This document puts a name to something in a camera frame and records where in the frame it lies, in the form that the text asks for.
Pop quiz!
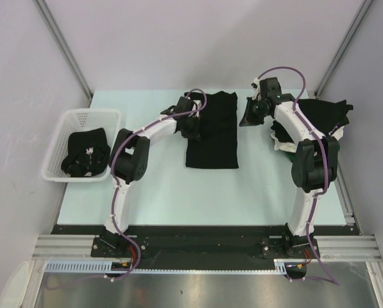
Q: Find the white plastic laundry basket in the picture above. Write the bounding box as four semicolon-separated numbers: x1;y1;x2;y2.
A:
41;108;121;183

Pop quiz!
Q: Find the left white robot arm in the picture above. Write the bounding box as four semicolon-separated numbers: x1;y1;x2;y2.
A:
99;93;207;257

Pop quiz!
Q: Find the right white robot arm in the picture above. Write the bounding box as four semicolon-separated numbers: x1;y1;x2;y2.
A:
239;77;339;257

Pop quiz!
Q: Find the white folded t-shirt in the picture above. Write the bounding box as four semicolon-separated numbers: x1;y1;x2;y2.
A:
271;127;344;153

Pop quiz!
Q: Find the green folded t-shirt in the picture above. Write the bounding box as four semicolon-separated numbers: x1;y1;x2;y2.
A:
285;152;296;162

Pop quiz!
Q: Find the black printed t-shirt in basket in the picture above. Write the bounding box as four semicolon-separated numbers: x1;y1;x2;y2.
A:
61;128;111;178

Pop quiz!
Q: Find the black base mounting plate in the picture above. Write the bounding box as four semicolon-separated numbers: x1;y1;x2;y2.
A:
51;224;359;279

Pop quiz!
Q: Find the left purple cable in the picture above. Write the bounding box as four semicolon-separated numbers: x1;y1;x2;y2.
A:
46;89;209;291

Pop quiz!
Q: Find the purple cable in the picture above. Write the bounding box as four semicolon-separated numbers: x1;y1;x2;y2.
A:
46;89;209;291
257;66;339;286

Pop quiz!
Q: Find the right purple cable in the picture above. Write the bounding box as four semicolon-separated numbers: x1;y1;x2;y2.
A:
257;66;339;286

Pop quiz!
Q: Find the right aluminium frame post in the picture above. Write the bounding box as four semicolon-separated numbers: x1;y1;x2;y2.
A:
314;0;375;98

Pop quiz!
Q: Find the aluminium frame post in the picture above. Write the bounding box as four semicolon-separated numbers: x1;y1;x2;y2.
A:
33;0;94;101
314;0;375;98

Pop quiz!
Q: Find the left aluminium frame post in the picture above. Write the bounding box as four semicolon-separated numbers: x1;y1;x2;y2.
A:
33;0;94;101

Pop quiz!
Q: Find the white slotted cable duct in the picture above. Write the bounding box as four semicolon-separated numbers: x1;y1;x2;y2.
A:
45;259;288;275

